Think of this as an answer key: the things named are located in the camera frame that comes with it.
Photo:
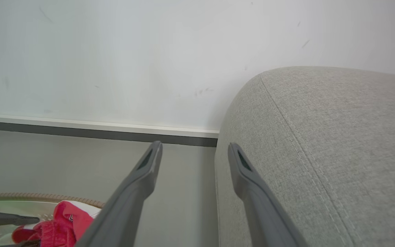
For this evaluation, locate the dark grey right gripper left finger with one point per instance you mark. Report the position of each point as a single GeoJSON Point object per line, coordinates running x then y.
{"type": "Point", "coordinates": [129, 202]}

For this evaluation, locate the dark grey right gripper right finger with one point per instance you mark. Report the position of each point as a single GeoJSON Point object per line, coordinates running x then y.
{"type": "Point", "coordinates": [262, 212]}

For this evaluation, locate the white basket with woven rim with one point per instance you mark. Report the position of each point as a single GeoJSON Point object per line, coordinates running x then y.
{"type": "Point", "coordinates": [43, 202]}

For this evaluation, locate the red clothing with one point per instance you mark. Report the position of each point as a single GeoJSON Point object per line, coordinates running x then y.
{"type": "Point", "coordinates": [63, 223]}

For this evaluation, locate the light grey fabric sofa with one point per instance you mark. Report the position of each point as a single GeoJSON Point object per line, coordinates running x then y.
{"type": "Point", "coordinates": [327, 157]}

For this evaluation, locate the white and grey baseboard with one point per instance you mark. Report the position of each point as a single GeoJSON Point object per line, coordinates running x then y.
{"type": "Point", "coordinates": [81, 129]}

